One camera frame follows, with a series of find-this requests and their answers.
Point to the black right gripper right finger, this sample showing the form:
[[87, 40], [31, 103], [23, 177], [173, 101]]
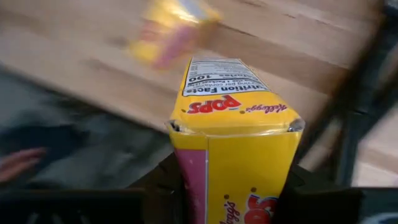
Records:
[[314, 202]]

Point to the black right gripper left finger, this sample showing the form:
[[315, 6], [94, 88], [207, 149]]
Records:
[[161, 193]]

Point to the yellow Corn Pops cereal box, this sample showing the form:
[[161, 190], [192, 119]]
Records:
[[168, 34], [236, 155]]

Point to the person's hand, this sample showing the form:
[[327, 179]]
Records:
[[18, 163]]

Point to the black metal table frame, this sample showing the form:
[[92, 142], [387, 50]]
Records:
[[346, 149]]

